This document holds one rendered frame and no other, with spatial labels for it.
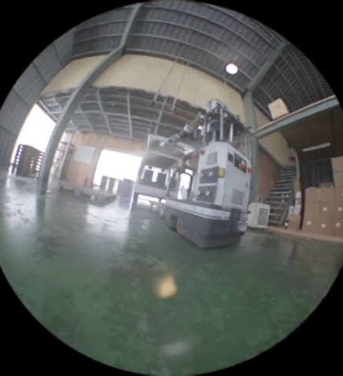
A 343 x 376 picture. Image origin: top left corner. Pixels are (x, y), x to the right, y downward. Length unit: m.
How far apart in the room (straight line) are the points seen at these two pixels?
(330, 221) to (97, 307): 3.62
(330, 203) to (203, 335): 3.44
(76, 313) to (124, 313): 0.12
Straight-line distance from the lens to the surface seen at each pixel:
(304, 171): 6.12
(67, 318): 0.36
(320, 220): 3.48
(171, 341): 0.34
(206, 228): 0.76
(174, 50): 5.70
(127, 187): 6.00
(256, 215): 2.46
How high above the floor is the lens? 0.31
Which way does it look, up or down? 6 degrees up
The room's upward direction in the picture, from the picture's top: 11 degrees clockwise
